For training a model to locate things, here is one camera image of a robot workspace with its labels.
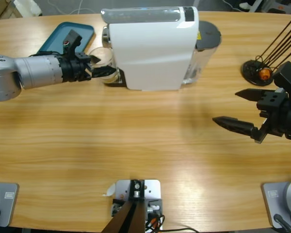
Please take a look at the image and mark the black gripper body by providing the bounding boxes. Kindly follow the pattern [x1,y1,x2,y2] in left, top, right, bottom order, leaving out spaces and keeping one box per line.
[58,52,93,83]
[259,96,291,142]

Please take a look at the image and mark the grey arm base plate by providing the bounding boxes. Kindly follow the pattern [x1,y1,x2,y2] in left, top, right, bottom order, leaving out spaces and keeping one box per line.
[261,179,291,229]
[0,182,19,228]

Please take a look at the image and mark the teal plastic tray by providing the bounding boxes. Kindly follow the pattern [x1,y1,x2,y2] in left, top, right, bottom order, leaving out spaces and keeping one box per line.
[35,21,96,57]

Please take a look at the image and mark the clear water tank black lid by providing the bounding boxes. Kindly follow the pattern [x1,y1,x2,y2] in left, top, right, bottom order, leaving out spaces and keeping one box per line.
[181,20,223,85]

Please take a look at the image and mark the white floor cable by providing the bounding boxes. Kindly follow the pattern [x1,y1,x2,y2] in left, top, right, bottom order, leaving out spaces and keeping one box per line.
[48,0,104,15]

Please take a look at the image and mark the grey equipment box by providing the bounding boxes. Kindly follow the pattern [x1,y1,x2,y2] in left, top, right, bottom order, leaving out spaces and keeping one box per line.
[266,0,291,14]

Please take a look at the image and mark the white paper tab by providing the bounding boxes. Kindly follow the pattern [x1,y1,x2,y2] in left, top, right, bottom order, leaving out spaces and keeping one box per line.
[102,183,116,197]

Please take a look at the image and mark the white metal frame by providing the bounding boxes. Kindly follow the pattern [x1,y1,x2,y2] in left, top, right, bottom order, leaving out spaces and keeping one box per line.
[247,0,267,13]

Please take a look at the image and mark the white foam block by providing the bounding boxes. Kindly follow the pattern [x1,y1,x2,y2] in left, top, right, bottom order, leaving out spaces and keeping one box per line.
[14,0,42,17]

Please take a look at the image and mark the black power cable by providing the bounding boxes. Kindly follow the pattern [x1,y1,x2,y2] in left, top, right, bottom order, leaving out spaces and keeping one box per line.
[163,227,199,233]

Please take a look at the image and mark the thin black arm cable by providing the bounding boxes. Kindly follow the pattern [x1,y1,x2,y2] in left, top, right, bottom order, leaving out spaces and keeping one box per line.
[29,50,63,58]

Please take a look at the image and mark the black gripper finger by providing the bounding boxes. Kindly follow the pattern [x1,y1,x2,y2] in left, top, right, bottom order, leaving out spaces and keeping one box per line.
[212,116,269,144]
[88,54,102,64]
[234,88,289,110]
[91,67,117,78]

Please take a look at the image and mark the white block with dark post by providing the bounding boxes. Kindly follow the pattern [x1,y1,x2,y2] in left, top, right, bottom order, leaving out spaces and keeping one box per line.
[103,179,163,233]

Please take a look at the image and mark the silver foil orange capsule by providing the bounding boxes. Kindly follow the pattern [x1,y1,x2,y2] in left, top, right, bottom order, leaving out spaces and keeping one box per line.
[259,68,271,80]

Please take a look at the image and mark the black capsule holder with rods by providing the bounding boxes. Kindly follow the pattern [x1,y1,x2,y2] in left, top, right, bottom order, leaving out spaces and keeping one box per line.
[241,16,291,87]

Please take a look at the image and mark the orange black cable bundle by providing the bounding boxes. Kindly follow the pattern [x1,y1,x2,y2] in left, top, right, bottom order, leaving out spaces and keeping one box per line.
[145,213,165,233]

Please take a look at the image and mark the grey coffee machine lever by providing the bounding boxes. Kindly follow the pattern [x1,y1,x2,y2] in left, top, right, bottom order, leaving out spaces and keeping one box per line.
[100,6,182,24]

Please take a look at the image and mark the brown cardboard box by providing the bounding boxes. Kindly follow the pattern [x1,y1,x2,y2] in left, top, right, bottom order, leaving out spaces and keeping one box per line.
[0,0,15,21]

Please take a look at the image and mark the clear glass cup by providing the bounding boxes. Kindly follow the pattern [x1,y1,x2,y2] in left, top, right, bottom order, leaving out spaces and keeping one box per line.
[88,47,120,85]

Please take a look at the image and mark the white capsule coffee machine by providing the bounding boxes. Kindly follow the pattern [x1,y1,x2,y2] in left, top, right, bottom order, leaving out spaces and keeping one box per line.
[101,6,199,92]

